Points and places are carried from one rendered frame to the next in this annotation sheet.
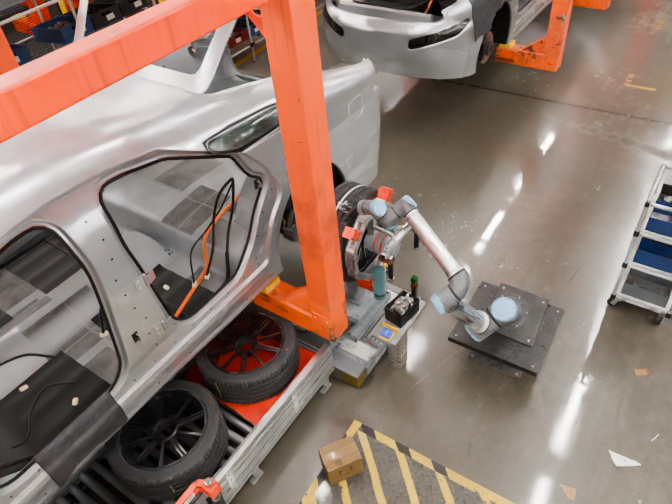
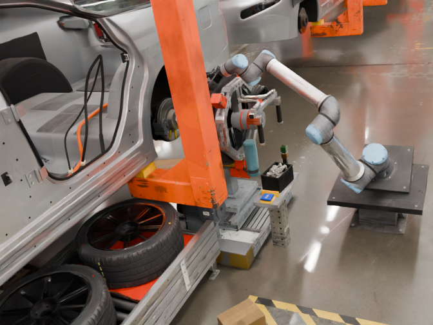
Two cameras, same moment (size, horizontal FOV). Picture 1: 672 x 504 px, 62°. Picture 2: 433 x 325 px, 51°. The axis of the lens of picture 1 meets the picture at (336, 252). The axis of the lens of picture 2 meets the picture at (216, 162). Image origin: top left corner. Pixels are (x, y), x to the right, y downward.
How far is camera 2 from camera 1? 1.31 m
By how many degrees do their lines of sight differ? 17
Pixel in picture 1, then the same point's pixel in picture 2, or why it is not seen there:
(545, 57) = (350, 24)
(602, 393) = not seen: outside the picture
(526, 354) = (406, 198)
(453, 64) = (279, 27)
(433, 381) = (321, 251)
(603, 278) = not seen: outside the picture
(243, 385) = (128, 258)
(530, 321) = (401, 169)
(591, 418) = not seen: outside the picture
